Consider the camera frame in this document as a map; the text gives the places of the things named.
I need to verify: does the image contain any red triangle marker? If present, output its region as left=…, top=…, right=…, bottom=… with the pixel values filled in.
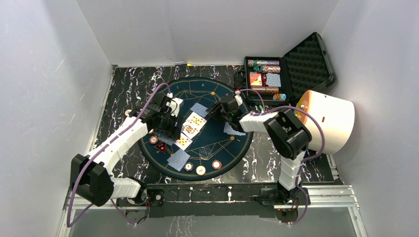
left=155, top=142, right=167, bottom=154

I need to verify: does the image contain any face-up diamonds card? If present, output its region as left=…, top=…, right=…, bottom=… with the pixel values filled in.
left=175, top=133, right=192, bottom=151

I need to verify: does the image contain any cream chip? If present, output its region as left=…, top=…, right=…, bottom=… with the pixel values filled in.
left=195, top=165, right=206, bottom=176

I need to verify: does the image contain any cream chip off mat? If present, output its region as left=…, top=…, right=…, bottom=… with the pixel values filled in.
left=125, top=109, right=132, bottom=117

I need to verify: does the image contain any top poker chip row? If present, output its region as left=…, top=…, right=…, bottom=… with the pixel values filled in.
left=247, top=60, right=280, bottom=67

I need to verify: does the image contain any face-down burn card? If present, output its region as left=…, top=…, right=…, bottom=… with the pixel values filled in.
left=190, top=103, right=208, bottom=118

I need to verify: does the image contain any clear plastic dealer button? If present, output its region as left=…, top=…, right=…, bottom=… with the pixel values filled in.
left=199, top=146, right=213, bottom=160

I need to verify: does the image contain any blue card deck in case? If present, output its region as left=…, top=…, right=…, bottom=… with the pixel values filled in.
left=266, top=73, right=282, bottom=87

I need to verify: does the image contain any short poker chip stack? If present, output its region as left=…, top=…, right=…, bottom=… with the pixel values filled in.
left=272, top=93, right=287, bottom=101

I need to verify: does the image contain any white cylindrical drum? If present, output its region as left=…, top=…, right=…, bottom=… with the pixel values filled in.
left=297, top=90, right=355, bottom=155

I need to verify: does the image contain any face-up king card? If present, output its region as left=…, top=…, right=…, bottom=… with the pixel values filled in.
left=182, top=123, right=200, bottom=139

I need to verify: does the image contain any poker chip row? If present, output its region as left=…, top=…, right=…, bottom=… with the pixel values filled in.
left=253, top=66, right=281, bottom=74
left=247, top=60, right=280, bottom=67
left=251, top=86, right=279, bottom=94

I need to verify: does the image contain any aluminium mounting rail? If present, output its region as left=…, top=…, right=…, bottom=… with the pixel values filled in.
left=57, top=184, right=367, bottom=237

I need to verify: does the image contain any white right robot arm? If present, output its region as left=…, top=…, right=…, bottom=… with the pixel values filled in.
left=206, top=95, right=312, bottom=204

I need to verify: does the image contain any black foam-lined carrying case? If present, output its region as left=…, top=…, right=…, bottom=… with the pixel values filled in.
left=234, top=32, right=336, bottom=106

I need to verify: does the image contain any round blue poker mat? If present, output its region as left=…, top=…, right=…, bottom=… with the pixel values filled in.
left=138, top=77, right=253, bottom=181

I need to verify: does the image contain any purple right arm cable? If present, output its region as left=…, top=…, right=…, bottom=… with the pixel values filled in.
left=236, top=88, right=326, bottom=226

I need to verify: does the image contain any dealt card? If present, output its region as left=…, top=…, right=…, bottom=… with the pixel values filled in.
left=167, top=149, right=190, bottom=171
left=223, top=122, right=246, bottom=136

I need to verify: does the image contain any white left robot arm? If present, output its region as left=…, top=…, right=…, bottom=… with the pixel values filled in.
left=69, top=92, right=184, bottom=206

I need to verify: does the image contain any red poker chip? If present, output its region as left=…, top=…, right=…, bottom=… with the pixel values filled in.
left=149, top=135, right=159, bottom=144

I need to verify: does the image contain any red card deck box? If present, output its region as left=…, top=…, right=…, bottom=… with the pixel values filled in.
left=249, top=72, right=263, bottom=86

